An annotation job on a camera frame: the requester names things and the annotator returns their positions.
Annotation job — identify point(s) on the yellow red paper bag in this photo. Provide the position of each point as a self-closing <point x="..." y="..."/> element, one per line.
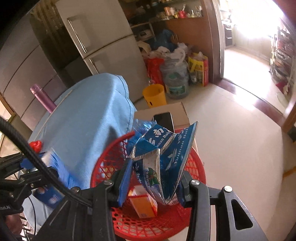
<point x="199" y="68"/>

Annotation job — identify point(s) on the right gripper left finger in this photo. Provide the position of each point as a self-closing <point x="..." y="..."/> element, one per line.
<point x="118" y="186"/>

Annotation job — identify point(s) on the blue plastic bag ball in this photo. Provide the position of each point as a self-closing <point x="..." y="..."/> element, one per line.
<point x="140" y="127"/>

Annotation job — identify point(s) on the red plastic bag on floor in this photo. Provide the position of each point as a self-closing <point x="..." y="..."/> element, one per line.
<point x="153" y="70"/>

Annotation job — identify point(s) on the yellow plastic bucket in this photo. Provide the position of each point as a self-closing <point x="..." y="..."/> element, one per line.
<point x="154" y="95"/>

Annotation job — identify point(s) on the dark grey three-door fridge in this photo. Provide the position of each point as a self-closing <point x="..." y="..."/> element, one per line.
<point x="23" y="64"/>

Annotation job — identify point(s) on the person's left hand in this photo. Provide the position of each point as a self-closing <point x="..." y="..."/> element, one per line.
<point x="14" y="223"/>

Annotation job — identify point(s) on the cardboard box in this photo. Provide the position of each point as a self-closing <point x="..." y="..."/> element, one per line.
<point x="177" y="110"/>

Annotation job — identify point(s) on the purple thermos bottle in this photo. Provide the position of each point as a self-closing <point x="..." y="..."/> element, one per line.
<point x="43" y="98"/>

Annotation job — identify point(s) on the torn blue foil carton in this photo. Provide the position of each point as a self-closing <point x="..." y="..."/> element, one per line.
<point x="159" y="158"/>

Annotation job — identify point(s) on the wooden shelf cabinet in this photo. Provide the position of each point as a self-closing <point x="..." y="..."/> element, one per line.
<point x="200" y="33"/>

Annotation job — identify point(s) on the large water jug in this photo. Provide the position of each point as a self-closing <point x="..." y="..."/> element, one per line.
<point x="176" y="78"/>

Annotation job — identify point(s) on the black smartphone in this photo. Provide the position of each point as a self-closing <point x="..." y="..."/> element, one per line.
<point x="165" y="120"/>

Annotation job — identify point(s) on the orange white medicine box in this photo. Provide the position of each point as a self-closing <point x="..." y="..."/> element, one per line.
<point x="144" y="205"/>

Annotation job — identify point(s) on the red plastic bag ball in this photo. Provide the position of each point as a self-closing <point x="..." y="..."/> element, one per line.
<point x="36" y="146"/>

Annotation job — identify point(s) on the silver two-door fridge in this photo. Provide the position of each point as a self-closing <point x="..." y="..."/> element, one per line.
<point x="105" y="41"/>

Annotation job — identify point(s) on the blue tablecloth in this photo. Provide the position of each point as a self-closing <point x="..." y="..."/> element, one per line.
<point x="89" y="116"/>

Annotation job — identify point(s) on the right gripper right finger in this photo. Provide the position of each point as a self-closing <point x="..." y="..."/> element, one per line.
<point x="190" y="191"/>

